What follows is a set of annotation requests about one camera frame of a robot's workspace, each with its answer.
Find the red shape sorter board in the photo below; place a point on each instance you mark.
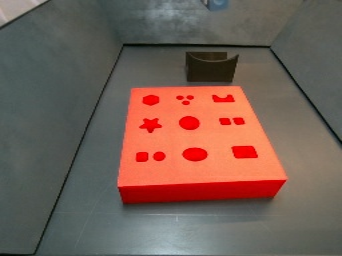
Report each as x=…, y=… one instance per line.
x=196, y=147

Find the black fixture stand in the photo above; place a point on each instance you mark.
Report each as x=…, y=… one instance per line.
x=211, y=66

